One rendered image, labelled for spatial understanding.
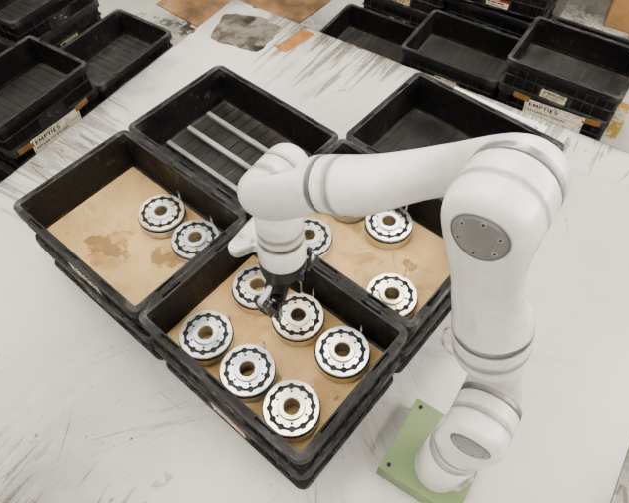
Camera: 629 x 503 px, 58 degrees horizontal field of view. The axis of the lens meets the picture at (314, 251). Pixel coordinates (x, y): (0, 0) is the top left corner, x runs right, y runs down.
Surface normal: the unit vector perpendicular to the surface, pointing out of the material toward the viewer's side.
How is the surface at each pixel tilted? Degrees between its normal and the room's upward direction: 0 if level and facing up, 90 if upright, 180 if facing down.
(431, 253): 0
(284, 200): 82
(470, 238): 92
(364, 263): 0
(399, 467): 2
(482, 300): 92
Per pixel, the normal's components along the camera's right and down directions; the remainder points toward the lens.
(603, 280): 0.00, -0.56
